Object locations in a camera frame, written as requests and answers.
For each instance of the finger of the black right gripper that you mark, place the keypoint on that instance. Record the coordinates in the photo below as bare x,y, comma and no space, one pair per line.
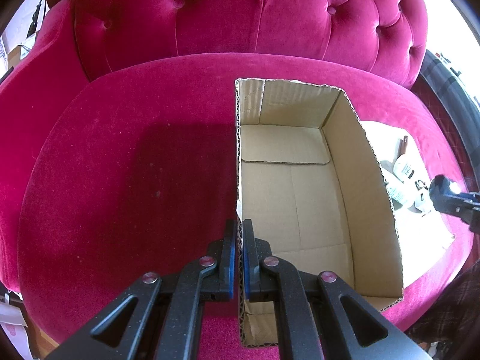
447,198

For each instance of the magenta velvet tufted armchair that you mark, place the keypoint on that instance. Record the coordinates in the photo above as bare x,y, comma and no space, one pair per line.
117,130

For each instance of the white charger plug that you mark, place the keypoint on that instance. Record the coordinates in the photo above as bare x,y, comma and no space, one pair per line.
422,202

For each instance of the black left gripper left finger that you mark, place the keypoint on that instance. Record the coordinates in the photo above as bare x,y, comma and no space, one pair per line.
158,317

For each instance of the cardboard box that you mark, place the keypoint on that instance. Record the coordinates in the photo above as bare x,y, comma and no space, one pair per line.
311,185

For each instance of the pale green lotion bottle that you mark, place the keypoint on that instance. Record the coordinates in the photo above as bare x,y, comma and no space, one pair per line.
401,192

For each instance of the white cream jar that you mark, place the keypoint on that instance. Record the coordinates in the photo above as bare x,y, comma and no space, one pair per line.
404,168

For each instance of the brown cosmetic tube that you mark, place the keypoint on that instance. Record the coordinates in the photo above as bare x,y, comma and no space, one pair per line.
403,145

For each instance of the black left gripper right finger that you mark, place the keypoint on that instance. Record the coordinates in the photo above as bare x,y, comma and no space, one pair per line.
318,316

